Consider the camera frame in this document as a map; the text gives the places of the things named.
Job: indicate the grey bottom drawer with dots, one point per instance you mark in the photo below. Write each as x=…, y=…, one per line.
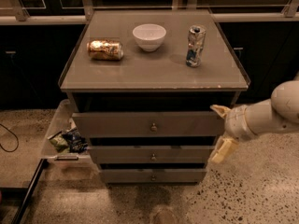
x=128, y=176

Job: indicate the clear plastic storage bin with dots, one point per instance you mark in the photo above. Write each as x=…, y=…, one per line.
x=61, y=121

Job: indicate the blue silver upright can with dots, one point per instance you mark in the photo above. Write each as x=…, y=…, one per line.
x=196, y=42

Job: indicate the white ceramic bowl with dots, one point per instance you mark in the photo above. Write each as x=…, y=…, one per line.
x=149, y=37

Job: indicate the dark blue snack bag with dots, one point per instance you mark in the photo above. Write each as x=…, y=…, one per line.
x=76, y=143

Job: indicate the gold crushed soda can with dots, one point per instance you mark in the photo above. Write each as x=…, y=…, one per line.
x=105, y=50

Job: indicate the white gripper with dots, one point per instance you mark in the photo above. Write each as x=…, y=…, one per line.
x=235, y=122

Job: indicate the black floor rail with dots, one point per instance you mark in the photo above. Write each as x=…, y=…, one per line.
x=43, y=163

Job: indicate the grey top drawer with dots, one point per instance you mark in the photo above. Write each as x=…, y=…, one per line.
x=148, y=124

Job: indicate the green snack bag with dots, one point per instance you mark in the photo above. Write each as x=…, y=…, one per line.
x=59, y=143

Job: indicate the grey drawer cabinet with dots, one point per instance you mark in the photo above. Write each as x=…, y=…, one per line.
x=157, y=81

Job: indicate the grey drawer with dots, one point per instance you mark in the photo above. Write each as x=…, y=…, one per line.
x=150, y=154
x=128, y=176
x=148, y=124

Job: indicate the metal window frame rail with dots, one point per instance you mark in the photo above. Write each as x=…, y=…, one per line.
x=75, y=11

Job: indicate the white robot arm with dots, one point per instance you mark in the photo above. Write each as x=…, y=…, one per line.
x=278, y=114

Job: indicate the grey middle drawer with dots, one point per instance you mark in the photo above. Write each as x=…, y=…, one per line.
x=150, y=154

